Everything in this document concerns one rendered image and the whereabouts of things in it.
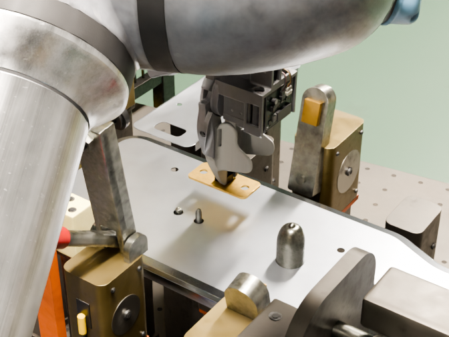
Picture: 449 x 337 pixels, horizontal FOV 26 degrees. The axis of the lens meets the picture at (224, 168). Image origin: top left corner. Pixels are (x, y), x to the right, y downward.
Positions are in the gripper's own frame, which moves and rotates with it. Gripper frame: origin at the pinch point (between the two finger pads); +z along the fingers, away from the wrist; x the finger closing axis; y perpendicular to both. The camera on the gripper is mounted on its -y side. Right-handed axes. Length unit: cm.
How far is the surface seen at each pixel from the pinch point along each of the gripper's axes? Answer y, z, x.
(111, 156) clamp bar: 1.6, -13.5, -21.2
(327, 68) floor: -96, 105, 206
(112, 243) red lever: 0.8, -2.4, -20.9
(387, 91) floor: -70, 105, 203
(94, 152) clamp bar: 0.4, -14.0, -22.2
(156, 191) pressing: -7.7, 4.8, -3.2
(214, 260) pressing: 5.8, 4.6, -10.0
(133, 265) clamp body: 2.9, 0.0, -20.2
